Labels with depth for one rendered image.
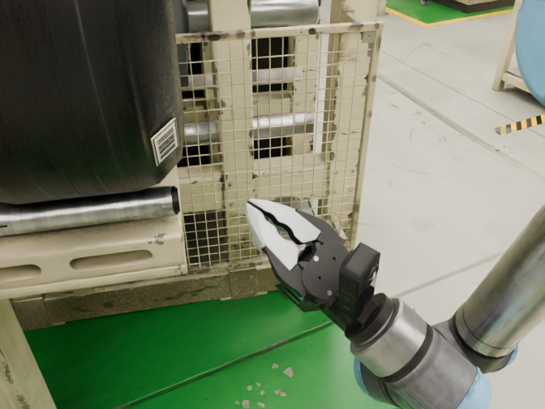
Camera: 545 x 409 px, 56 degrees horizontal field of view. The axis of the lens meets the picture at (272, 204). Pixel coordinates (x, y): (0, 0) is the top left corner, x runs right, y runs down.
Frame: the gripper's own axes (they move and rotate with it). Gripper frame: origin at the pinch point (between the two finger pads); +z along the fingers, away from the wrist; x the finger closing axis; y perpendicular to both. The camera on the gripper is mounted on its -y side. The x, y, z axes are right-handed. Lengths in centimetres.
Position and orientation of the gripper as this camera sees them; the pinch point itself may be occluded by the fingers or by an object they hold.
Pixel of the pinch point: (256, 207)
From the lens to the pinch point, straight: 59.5
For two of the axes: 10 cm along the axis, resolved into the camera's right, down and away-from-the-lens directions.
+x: 6.1, -7.0, 3.8
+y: -3.0, 2.4, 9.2
